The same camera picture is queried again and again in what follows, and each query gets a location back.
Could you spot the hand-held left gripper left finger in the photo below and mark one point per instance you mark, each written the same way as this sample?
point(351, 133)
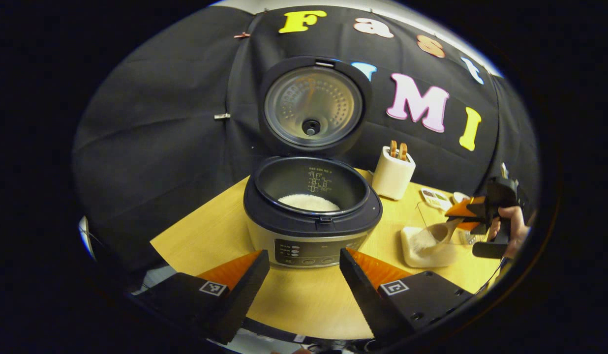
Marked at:
point(240, 300)

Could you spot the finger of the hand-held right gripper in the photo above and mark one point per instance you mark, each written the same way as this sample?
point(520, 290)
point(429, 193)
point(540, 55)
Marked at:
point(464, 209)
point(469, 226)

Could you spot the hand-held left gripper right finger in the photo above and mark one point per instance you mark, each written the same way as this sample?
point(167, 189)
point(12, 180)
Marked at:
point(365, 300)

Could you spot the wooden spoon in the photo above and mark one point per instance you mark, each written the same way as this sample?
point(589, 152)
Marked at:
point(439, 231)

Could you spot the clear rice box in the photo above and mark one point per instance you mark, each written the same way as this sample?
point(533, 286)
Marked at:
point(417, 256)

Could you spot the black silver rice cooker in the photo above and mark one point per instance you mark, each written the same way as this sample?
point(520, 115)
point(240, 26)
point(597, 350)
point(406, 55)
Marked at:
point(309, 236)

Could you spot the white rice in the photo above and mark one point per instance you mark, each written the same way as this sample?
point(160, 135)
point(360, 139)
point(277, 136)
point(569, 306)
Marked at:
point(309, 202)

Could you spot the white round plate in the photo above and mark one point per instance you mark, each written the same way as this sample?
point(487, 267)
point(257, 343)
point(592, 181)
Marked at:
point(459, 197)

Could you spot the white divided bean dish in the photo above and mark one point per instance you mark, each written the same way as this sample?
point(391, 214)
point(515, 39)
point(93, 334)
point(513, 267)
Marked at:
point(439, 203)

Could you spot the white toaster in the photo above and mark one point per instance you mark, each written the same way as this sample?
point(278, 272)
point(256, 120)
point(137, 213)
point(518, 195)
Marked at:
point(392, 177)

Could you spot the toast bread slice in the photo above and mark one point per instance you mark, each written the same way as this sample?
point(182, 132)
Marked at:
point(403, 151)
point(393, 148)

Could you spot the white panel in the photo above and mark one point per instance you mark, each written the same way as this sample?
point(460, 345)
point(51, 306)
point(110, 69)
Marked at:
point(85, 236)

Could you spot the black backdrop cloth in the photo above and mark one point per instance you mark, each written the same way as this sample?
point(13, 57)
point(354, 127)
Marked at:
point(161, 123)

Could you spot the red clip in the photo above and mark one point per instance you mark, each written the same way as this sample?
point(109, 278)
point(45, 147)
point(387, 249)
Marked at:
point(242, 35)

